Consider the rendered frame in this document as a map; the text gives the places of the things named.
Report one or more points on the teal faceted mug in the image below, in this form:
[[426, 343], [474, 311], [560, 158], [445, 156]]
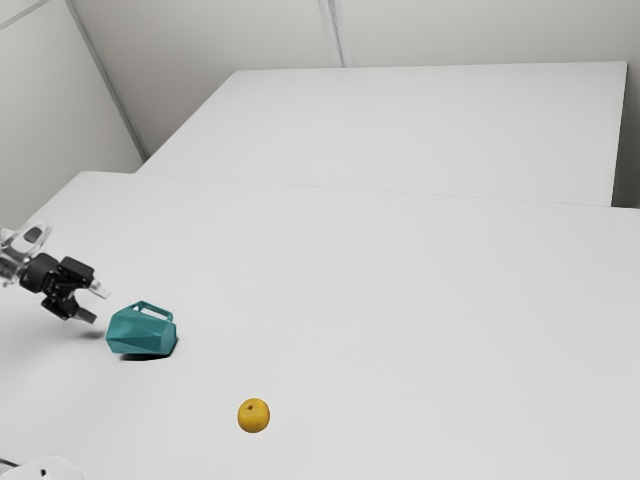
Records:
[[142, 332]]

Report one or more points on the yellow round fruit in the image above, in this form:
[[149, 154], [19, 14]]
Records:
[[254, 415]]

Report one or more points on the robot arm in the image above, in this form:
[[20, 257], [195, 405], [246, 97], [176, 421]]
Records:
[[20, 246]]

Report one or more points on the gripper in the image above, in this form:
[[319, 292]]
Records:
[[41, 276]]

